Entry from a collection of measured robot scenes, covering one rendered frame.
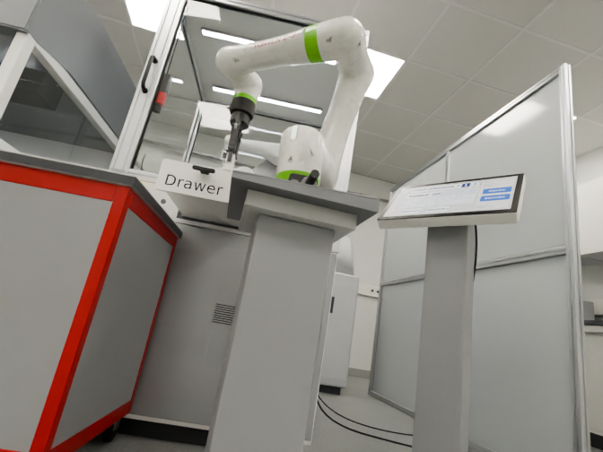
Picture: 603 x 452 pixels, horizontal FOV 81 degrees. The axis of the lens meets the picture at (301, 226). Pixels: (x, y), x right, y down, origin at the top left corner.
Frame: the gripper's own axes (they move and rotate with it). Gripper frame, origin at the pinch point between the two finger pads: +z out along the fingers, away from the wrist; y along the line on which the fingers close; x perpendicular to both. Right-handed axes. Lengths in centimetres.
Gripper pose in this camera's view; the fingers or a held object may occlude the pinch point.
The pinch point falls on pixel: (229, 163)
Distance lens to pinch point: 136.5
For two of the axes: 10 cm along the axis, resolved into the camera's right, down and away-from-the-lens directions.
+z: -1.6, 9.5, -2.7
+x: 9.8, 1.9, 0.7
